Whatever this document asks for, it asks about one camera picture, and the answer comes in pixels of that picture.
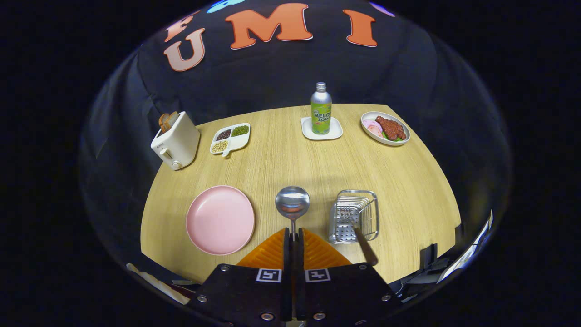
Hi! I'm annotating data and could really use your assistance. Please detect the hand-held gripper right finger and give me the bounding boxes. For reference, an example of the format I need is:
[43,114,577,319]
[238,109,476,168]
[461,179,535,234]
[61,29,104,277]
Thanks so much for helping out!
[293,228,404,326]

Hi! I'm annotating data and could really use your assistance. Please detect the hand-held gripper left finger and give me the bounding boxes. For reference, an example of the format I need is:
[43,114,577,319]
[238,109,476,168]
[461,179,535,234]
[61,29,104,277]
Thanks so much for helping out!
[188,228,293,326]

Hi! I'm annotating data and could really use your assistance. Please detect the metal spoon with wooden handle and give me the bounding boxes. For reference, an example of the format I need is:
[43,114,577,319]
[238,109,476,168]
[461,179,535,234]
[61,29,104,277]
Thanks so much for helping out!
[275,186,311,241]

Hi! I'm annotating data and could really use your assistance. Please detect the metal fork with wooden handle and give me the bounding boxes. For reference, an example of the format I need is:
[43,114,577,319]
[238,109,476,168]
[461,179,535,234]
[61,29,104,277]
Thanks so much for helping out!
[340,209,379,266]

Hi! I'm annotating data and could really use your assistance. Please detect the metal cutlery basket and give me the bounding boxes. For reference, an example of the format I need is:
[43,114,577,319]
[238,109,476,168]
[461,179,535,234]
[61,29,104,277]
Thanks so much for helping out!
[328,189,379,244]

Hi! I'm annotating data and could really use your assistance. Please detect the pink round plate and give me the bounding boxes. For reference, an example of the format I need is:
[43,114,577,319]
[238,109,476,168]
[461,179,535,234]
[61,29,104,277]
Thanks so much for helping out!
[186,185,256,256]

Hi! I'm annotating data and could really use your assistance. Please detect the black table clamp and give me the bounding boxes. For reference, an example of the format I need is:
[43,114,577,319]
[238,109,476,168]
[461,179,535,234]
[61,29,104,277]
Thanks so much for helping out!
[420,243,438,268]

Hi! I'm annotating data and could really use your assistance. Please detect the white square coaster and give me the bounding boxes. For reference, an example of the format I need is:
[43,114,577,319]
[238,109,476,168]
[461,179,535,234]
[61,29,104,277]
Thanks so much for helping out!
[301,116,344,141]

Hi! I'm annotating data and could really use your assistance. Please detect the white divided dish with beans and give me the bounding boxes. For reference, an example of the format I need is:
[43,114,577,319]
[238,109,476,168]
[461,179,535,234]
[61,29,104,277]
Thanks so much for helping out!
[210,123,251,157]

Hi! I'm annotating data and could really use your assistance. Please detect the green and silver soda bottle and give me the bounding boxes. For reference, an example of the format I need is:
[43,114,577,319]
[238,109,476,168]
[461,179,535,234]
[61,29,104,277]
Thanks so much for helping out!
[311,82,332,135]

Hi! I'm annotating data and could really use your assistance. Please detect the sliced pink ham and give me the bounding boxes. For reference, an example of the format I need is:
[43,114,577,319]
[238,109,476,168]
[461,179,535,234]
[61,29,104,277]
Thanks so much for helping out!
[363,119,383,138]

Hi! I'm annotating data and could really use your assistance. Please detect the white toaster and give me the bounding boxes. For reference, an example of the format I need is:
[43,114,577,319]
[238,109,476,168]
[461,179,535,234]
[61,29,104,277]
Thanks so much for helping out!
[151,111,201,171]

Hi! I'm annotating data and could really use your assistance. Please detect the red-brown meat piece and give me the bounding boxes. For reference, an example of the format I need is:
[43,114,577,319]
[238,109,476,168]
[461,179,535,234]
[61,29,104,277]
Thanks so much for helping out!
[375,116,407,140]

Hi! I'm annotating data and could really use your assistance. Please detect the white oval plate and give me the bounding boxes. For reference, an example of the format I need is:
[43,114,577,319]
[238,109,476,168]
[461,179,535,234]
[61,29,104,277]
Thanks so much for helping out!
[361,111,411,146]

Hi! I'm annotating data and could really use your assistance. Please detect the white printed papers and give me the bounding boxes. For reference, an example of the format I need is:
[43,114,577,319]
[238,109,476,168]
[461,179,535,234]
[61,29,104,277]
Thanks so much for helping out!
[438,210,494,283]

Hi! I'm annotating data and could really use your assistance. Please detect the brown toasted bread slices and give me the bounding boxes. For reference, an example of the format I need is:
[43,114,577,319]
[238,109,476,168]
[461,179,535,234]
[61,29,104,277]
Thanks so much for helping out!
[158,111,179,133]

